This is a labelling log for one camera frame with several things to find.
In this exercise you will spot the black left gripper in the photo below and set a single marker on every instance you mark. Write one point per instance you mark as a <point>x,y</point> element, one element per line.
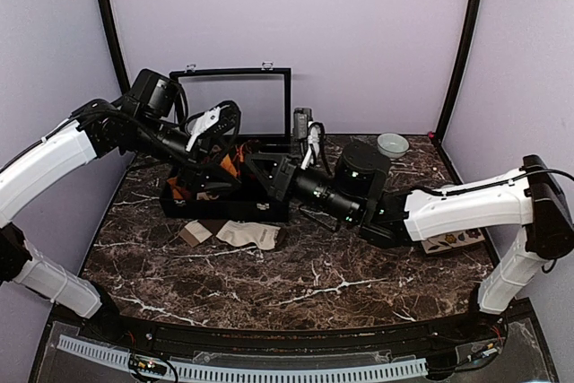
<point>196,175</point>

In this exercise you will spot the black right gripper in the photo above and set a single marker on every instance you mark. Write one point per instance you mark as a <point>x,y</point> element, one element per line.
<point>286,174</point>

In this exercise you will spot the black red yellow argyle sock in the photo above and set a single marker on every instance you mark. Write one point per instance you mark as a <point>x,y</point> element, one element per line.
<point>234,160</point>

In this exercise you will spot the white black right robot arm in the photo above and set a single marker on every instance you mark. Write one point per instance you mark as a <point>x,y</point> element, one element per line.
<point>529,197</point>

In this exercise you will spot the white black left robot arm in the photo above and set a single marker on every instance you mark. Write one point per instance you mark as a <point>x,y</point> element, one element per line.
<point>135,122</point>

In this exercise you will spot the white brown striped sock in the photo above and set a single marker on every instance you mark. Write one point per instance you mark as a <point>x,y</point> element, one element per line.
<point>237,234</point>

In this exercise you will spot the black glass-lid sock box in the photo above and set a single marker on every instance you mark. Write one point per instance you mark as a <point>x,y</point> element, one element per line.
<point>237,194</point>

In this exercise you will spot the pale green ceramic bowl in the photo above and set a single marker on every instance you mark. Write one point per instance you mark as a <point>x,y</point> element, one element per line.
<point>392,145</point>

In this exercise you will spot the floral patterned coaster tile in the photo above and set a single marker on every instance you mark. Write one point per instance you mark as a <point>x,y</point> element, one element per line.
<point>450,241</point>

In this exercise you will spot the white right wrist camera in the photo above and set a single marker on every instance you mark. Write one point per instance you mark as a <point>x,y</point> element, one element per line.
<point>308,133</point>

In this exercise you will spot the black left frame post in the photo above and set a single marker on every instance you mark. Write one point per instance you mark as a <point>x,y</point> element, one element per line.
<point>115,52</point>

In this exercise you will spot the black frame post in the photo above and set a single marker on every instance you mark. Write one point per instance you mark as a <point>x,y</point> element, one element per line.
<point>115,52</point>
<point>455,82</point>

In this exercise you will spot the black table edge rail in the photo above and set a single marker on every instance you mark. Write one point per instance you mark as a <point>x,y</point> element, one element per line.
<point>518,328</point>

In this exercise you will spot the black right frame post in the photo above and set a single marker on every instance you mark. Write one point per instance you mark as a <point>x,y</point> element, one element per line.
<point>455,82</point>

